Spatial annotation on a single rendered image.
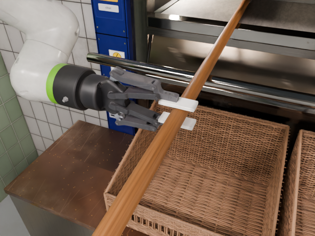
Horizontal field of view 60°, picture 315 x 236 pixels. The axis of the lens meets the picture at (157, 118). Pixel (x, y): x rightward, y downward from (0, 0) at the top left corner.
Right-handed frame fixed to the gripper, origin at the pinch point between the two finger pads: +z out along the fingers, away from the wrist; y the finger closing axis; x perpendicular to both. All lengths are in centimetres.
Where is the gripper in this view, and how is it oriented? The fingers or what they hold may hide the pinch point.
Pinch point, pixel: (178, 112)
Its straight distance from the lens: 52.7
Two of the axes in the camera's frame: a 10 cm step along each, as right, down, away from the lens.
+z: 9.2, 2.3, -3.1
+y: 0.0, 8.0, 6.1
